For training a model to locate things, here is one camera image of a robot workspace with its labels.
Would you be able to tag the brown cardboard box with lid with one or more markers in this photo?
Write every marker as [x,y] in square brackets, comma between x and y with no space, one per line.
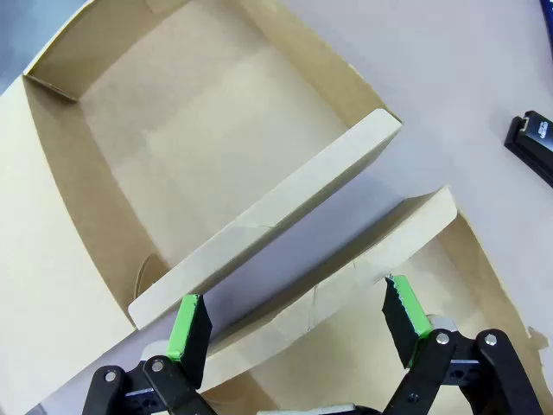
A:
[453,302]
[207,142]

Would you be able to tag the black stapler with white label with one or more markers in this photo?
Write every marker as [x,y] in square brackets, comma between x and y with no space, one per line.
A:
[533,138]

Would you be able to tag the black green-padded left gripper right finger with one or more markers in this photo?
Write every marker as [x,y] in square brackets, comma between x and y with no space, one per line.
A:
[410,315]

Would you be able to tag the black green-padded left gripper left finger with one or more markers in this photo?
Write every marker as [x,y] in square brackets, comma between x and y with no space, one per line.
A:
[181,328]

